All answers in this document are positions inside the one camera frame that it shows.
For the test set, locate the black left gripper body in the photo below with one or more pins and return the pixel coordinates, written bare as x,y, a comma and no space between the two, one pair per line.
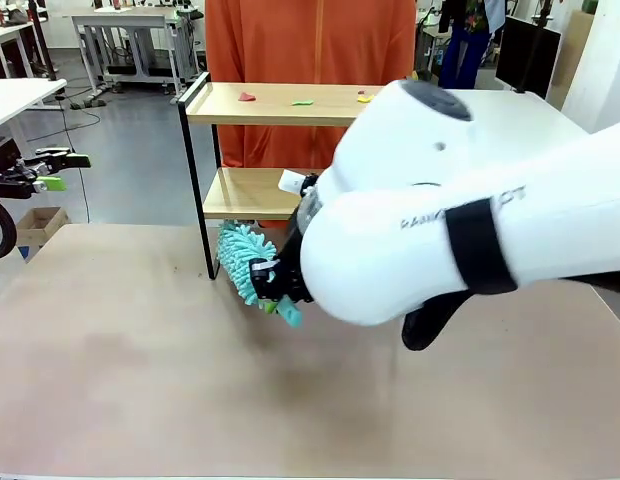
2,166

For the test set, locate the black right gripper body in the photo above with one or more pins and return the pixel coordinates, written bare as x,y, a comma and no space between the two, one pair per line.
292,280

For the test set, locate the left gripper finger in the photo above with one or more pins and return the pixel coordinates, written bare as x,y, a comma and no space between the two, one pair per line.
50,184
55,160

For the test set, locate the teal chenille duster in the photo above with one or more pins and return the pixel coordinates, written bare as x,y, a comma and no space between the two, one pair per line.
240,255

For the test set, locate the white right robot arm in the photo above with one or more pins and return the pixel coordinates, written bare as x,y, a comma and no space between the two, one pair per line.
415,250

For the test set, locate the wood and black metal shelf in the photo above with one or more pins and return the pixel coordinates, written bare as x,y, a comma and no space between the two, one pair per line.
270,118

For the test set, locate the brown cardboard box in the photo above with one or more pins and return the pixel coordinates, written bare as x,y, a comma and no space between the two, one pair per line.
40,225

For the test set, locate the white desk with white legs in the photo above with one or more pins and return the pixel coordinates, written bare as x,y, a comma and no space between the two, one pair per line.
20,95

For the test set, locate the black stand pole by desks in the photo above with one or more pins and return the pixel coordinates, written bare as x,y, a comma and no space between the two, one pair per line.
43,40

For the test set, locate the white desk with dark underside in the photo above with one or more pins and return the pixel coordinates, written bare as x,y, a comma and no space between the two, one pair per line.
10,32

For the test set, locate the green paper scrap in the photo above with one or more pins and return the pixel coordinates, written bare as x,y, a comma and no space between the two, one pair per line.
302,103

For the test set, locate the red paper scrap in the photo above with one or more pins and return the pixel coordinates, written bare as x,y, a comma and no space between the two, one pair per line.
246,96

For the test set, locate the yellow paper scrap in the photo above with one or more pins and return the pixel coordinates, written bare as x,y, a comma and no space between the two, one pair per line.
364,99

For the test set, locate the person in orange hoodie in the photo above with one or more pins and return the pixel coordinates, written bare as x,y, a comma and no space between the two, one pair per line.
310,40

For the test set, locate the person in floral shirt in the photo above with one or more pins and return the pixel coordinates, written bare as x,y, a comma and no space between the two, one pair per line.
462,55

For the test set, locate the white rounded table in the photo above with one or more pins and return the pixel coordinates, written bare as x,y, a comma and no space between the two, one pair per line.
530,115

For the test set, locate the black monitor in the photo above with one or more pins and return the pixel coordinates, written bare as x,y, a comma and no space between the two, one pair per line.
520,55

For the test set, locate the black stand pole by monitor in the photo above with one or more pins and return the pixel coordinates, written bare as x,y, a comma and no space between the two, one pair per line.
539,35

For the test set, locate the brown cardboard panel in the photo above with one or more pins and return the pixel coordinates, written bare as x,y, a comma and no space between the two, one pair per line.
577,50

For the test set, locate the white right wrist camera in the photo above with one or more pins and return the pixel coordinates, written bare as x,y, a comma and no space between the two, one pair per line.
290,181

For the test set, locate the grey frame workbench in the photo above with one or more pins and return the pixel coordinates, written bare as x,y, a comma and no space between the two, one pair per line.
125,20

